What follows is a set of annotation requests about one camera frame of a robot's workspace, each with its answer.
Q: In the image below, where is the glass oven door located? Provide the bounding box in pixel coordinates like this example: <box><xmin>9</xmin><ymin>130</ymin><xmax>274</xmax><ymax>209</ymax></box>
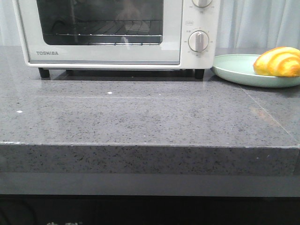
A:
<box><xmin>14</xmin><ymin>0</ymin><xmax>183</xmax><ymax>65</ymax></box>

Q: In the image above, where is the yellow striped croissant bread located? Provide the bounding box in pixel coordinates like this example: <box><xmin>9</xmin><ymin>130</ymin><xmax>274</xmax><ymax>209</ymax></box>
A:
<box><xmin>253</xmin><ymin>46</ymin><xmax>300</xmax><ymax>77</ymax></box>

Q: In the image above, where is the lower oven timer knob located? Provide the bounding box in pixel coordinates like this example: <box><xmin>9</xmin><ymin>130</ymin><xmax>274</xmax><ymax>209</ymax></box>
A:
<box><xmin>188</xmin><ymin>30</ymin><xmax>209</xmax><ymax>53</ymax></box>

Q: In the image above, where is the upper oven temperature knob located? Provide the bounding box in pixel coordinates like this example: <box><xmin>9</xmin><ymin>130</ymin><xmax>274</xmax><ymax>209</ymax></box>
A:
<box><xmin>192</xmin><ymin>0</ymin><xmax>212</xmax><ymax>8</ymax></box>

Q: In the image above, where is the white Toshiba toaster oven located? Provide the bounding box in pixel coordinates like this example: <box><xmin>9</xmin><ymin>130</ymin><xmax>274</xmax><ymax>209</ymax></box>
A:
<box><xmin>13</xmin><ymin>0</ymin><xmax>220</xmax><ymax>78</ymax></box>

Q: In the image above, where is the light green round plate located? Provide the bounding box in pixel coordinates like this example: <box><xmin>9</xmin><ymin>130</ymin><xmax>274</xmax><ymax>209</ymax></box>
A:
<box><xmin>211</xmin><ymin>54</ymin><xmax>300</xmax><ymax>88</ymax></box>

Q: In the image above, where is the dark cabinet under counter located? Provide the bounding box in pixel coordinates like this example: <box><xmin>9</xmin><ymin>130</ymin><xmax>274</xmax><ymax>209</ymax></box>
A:
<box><xmin>0</xmin><ymin>172</ymin><xmax>300</xmax><ymax>225</ymax></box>

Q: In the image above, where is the metal wire oven rack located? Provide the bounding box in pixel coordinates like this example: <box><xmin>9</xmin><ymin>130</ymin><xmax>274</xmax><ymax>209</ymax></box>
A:
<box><xmin>42</xmin><ymin>20</ymin><xmax>163</xmax><ymax>45</ymax></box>

